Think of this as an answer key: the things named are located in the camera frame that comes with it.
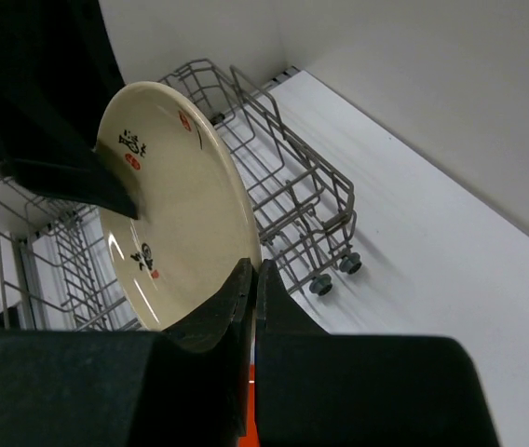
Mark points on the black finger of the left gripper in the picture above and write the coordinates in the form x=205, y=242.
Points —
x=57, y=75

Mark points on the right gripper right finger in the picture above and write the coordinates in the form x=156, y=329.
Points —
x=313, y=388

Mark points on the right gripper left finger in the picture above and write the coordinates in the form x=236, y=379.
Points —
x=185, y=386

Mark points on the cream plate small motifs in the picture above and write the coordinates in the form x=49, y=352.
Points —
x=195, y=219

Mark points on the orange plate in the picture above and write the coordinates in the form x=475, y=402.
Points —
x=250, y=439

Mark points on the grey wire dish rack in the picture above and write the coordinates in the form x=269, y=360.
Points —
x=283, y=195

